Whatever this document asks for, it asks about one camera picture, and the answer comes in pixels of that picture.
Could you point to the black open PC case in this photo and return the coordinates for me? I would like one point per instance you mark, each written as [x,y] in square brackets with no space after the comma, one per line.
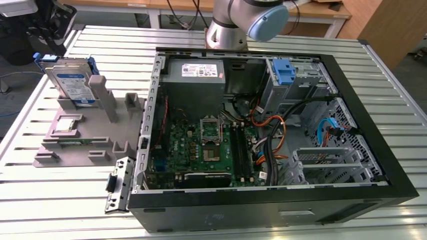
[233,212]

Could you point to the black graphics card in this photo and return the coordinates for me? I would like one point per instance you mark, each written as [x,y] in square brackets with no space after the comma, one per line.
[207,180]

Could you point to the green motherboard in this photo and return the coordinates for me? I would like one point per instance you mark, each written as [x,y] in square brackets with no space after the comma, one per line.
[180,140]

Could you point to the white framed desk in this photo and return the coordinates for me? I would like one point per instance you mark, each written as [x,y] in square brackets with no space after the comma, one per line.
[100,6]

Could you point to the green RAM stick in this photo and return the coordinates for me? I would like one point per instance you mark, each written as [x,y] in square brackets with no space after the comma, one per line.
[75,142]

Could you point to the silver CPU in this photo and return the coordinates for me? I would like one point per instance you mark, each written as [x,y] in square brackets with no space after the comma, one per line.
[64,125]

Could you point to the silver disk bay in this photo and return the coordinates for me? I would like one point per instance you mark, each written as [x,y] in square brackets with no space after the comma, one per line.
[333,150]

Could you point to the black RAM slot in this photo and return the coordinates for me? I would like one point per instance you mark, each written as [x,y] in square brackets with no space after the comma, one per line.
[245,150]
[237,150]

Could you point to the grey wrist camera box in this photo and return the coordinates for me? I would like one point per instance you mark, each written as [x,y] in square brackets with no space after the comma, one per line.
[16,6]

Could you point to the hard disk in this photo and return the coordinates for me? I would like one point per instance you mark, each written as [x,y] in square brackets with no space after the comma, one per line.
[71,85]

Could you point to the blue drive latch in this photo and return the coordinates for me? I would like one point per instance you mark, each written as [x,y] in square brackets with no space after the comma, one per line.
[283,72]

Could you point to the black office chair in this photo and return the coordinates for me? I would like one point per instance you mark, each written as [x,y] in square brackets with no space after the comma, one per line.
[16,52]

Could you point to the silver drive cage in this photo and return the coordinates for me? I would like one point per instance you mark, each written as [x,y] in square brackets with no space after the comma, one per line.
[276,97]

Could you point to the wooden desk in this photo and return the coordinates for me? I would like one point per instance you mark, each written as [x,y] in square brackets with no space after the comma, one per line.
[327,12]

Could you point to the grey parts rack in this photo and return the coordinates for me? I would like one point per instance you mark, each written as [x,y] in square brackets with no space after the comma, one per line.
[100,125]

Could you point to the grey power supply unit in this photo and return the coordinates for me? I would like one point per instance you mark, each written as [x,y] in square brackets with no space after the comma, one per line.
[193,95]

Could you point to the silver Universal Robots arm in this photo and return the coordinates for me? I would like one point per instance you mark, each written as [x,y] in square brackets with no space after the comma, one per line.
[227,32]

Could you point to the CPU socket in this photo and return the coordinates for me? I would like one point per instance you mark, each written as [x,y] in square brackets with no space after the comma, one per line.
[212,155]

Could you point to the grey expansion slot latch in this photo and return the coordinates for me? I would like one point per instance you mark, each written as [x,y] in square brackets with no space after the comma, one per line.
[124,180]

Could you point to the brown wooden cabinet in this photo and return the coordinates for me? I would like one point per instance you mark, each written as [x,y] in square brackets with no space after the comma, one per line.
[393,25]

